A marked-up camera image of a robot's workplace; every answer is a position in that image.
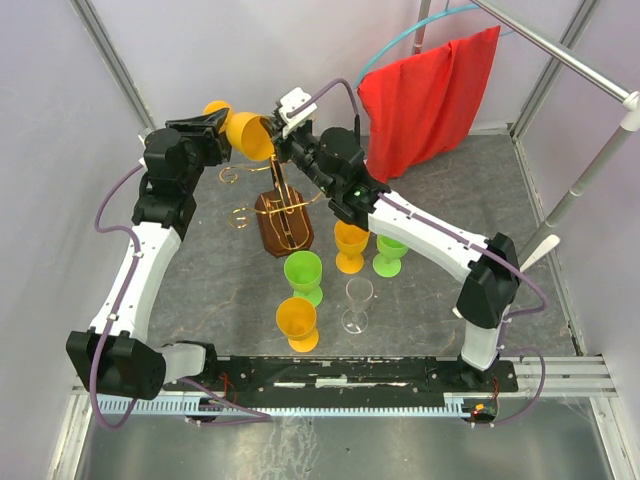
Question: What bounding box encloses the red cloth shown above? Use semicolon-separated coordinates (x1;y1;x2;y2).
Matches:
357;26;501;182

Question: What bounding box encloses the silver metal pole frame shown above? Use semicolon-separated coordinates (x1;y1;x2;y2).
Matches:
469;0;640;266

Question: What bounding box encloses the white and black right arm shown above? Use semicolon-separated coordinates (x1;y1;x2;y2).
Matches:
265;114;520;391

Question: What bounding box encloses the teal hose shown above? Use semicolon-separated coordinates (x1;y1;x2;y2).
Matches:
353;0;516;90

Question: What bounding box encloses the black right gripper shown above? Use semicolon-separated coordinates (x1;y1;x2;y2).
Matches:
259;117;335;197

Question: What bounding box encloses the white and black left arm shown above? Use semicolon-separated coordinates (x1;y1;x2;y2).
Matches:
66;106;231;400

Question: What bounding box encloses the white plastic strip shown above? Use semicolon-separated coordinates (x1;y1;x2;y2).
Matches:
521;234;560;272

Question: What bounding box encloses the orange plastic goblet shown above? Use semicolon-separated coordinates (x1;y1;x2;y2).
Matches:
203;100;275;162
334;220;370;274
276;297;319;353

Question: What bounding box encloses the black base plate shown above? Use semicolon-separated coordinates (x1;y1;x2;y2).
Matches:
193;356;518;409

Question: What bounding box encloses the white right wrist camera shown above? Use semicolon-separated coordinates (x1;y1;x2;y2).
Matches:
276;87;317;139

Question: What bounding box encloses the clear wine glass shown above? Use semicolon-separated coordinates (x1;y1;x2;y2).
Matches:
341;277;374;334

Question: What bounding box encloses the green plastic goblet front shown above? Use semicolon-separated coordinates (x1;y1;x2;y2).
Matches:
284;250;323;307

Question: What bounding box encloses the orange plastic goblet front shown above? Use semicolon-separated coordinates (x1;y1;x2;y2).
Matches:
276;297;319;353

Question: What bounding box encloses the gold wire glass rack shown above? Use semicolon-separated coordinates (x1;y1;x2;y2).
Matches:
219;155;322;258

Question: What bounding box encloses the green plastic goblet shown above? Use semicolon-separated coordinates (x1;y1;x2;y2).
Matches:
284;250;323;307
373;235;409;278

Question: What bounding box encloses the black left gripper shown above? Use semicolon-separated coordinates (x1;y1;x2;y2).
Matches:
167;108;237;192

